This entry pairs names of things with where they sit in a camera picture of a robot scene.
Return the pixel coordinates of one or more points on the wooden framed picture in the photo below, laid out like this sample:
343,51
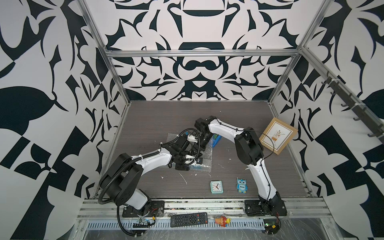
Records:
277,135

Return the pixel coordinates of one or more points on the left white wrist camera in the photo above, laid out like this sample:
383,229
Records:
192,139

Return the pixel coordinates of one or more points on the black wall hook rack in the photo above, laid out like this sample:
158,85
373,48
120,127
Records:
352,102

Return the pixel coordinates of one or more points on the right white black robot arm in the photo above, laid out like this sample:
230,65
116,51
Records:
250,152

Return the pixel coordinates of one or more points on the small circuit board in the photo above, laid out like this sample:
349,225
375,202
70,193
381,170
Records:
271,226
142,223

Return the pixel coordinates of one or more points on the left small circuit board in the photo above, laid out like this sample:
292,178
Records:
142,223

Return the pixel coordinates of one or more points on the blue tape dispenser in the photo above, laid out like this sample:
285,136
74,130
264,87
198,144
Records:
216,139

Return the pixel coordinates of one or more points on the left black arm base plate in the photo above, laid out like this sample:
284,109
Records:
150,209

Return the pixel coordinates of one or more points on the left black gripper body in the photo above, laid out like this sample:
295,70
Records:
181,164

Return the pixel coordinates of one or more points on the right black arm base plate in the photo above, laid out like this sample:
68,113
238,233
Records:
265,208

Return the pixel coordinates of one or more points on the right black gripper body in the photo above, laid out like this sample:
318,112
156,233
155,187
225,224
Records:
204,139

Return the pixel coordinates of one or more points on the red yellow toy figure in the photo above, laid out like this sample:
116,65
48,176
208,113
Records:
223,221

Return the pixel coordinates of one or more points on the right small circuit board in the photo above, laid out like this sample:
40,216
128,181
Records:
271,226

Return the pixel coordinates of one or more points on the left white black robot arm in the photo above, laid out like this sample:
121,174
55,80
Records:
119,183

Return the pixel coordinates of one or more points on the small teal alarm clock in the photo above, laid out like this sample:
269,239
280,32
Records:
216,187

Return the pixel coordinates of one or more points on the blue owl figurine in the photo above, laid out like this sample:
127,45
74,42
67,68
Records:
242,186

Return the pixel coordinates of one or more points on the black remote control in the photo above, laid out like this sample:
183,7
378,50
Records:
186,220

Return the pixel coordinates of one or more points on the clear bubble wrap sheet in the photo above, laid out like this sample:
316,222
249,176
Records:
206,154

